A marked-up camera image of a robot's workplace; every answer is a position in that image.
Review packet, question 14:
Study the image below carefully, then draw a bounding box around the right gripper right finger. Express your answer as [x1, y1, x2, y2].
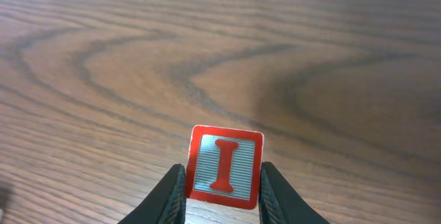
[258, 161, 329, 224]

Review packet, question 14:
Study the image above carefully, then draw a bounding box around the red letter I block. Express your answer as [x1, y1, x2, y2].
[185, 125, 265, 210]

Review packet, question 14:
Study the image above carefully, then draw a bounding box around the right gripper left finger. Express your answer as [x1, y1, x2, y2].
[119, 163, 186, 224]

